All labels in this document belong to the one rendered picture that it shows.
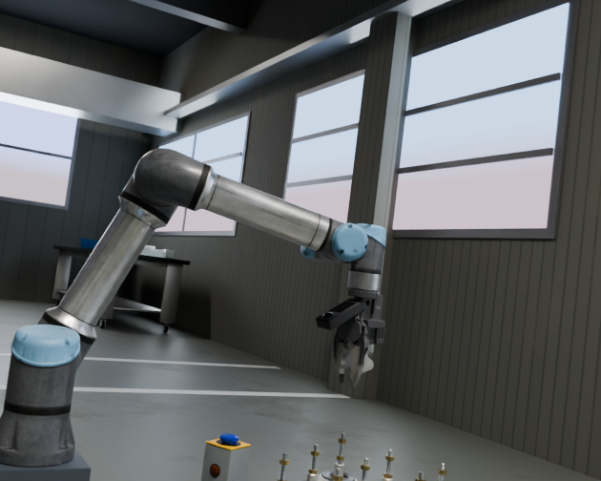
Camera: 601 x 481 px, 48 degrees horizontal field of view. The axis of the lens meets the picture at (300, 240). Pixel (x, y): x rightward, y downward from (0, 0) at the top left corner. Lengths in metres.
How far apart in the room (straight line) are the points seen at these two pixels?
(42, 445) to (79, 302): 0.29
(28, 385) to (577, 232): 2.61
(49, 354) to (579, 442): 2.51
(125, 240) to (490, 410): 2.56
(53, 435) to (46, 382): 0.10
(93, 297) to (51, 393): 0.23
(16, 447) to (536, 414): 2.60
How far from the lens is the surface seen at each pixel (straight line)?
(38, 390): 1.30
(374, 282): 1.53
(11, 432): 1.33
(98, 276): 1.43
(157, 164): 1.33
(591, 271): 3.28
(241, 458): 1.51
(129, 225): 1.43
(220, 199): 1.32
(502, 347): 3.58
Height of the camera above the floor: 0.68
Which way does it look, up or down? 3 degrees up
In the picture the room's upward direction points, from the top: 7 degrees clockwise
